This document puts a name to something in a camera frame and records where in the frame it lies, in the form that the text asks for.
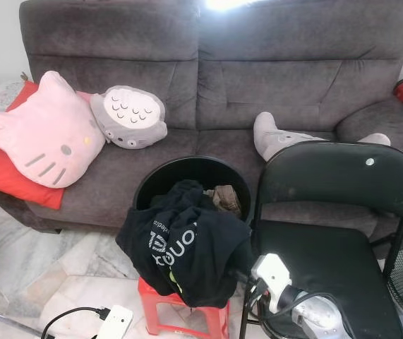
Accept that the black round laundry basket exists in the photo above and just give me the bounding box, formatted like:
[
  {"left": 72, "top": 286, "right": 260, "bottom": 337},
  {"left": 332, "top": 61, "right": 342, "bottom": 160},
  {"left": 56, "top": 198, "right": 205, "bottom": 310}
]
[{"left": 131, "top": 155, "right": 253, "bottom": 228}]

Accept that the black printed shirt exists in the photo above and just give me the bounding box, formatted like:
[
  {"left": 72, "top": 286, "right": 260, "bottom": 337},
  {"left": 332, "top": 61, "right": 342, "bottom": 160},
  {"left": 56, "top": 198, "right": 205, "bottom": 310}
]
[{"left": 114, "top": 178, "right": 254, "bottom": 310}]

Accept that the black folding chair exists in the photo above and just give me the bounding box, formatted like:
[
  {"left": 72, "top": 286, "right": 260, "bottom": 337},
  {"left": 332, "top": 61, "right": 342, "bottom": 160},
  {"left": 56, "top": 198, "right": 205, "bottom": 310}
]
[{"left": 239, "top": 141, "right": 403, "bottom": 339}]

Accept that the dark grey fabric sofa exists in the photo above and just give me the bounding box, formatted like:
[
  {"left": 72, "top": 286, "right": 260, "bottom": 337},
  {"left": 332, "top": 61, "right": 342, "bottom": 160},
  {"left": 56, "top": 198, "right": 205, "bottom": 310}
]
[{"left": 0, "top": 0, "right": 403, "bottom": 237}]

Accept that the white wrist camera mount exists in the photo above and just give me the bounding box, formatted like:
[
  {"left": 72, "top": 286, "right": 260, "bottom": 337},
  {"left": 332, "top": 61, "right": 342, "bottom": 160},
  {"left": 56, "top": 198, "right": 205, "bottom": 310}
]
[
  {"left": 95, "top": 304, "right": 134, "bottom": 339},
  {"left": 250, "top": 252, "right": 294, "bottom": 312}
]

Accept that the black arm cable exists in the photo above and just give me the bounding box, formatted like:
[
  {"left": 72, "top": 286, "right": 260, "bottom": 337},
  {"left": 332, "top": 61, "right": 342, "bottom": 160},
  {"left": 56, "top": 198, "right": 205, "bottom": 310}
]
[
  {"left": 246, "top": 279, "right": 343, "bottom": 339},
  {"left": 41, "top": 305, "right": 112, "bottom": 339}
]

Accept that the brown garment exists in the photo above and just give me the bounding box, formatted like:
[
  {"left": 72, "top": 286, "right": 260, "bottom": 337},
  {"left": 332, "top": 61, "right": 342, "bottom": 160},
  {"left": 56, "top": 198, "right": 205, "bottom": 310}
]
[{"left": 211, "top": 184, "right": 243, "bottom": 217}]

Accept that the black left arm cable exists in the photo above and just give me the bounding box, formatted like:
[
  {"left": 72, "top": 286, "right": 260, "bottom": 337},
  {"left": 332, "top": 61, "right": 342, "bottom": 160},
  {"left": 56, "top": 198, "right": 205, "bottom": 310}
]
[{"left": 41, "top": 305, "right": 112, "bottom": 339}]

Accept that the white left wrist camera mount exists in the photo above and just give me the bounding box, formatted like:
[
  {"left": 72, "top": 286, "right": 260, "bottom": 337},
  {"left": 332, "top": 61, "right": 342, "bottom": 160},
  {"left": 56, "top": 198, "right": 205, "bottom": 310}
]
[{"left": 95, "top": 304, "right": 134, "bottom": 339}]

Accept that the pink cat face cushion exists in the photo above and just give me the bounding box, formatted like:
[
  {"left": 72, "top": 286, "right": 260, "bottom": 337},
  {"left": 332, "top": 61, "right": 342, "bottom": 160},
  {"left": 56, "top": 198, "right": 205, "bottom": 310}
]
[{"left": 0, "top": 70, "right": 107, "bottom": 189}]

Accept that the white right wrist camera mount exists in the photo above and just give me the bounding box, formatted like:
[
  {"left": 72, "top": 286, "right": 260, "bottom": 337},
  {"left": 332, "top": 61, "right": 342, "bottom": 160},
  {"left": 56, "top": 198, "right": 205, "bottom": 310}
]
[{"left": 250, "top": 252, "right": 294, "bottom": 312}]

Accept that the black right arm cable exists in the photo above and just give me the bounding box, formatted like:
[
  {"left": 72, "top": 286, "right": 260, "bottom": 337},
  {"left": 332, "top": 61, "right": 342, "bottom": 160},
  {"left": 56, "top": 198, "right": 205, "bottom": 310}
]
[{"left": 246, "top": 279, "right": 343, "bottom": 339}]

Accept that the red cushion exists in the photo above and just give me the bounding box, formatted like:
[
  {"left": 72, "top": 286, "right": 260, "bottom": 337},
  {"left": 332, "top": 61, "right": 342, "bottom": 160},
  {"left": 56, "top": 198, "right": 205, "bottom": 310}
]
[{"left": 0, "top": 79, "right": 67, "bottom": 211}]

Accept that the red plastic stool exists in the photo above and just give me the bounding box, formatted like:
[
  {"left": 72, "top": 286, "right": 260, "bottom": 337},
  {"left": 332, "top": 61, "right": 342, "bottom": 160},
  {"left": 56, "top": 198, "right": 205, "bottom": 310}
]
[{"left": 137, "top": 275, "right": 231, "bottom": 339}]

